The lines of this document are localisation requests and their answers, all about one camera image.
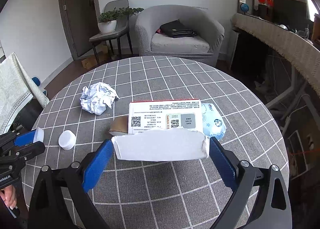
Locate small blue globe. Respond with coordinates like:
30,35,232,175
240,3,249,15

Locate beige fringed desk cloth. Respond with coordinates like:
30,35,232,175
231,13,320,93

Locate white plastic jar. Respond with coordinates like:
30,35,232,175
58,130,76,150

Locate brown tape roll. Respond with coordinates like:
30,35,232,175
109,115,129,136

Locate white box red edge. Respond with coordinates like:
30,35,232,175
111,99,210,162

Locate grey door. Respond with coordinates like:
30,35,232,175
59,0,99,60

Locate framed picture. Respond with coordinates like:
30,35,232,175
237,0,254,15

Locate person's left hand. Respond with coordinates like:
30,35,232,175
0,185,17,210

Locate grey checked tablecloth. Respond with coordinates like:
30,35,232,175
22,57,289,228

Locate cardboard box on floor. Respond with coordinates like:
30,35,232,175
81,51,111,70

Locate white paper ball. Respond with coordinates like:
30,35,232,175
80,82,119,116

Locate grey dining chair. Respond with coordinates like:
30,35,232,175
89,0,133,65

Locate blue wet wipes pack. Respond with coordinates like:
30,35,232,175
201,103,226,140

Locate small red flags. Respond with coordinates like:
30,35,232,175
258,0,273,7

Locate grey armchair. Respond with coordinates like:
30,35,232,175
135,5,225,66

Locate black handbag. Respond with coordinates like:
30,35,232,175
159,20,197,38

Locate black monitor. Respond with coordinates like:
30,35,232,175
272,0,309,30

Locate potted green plant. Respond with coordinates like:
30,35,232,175
98,7,144,34

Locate patterned white tablecloth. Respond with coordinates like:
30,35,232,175
0,53,49,134

